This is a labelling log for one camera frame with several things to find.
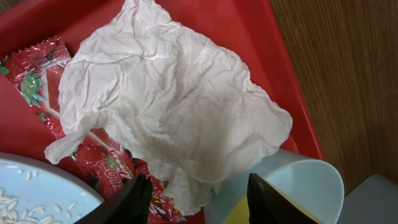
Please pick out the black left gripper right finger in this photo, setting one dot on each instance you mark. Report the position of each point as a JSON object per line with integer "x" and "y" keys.
{"x": 258, "y": 187}

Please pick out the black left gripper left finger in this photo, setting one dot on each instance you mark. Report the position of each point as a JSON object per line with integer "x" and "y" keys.
{"x": 129, "y": 205}

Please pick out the light blue plate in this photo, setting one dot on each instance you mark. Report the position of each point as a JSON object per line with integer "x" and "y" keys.
{"x": 40, "y": 196}

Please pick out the white napkin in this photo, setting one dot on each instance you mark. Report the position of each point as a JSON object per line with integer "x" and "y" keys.
{"x": 171, "y": 97}

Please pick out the light green bowl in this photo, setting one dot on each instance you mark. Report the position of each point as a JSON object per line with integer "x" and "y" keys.
{"x": 373, "y": 201}
{"x": 314, "y": 184}

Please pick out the rice and food scraps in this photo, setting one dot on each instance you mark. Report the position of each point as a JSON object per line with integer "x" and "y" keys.
{"x": 12, "y": 208}

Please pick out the red strawberry snack wrapper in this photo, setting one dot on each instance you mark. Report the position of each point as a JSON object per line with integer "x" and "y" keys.
{"x": 105, "y": 164}

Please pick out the yellow plastic cup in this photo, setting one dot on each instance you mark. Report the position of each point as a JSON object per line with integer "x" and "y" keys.
{"x": 237, "y": 213}

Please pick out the light green bowl under cup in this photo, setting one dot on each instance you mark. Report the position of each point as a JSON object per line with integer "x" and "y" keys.
{"x": 314, "y": 184}

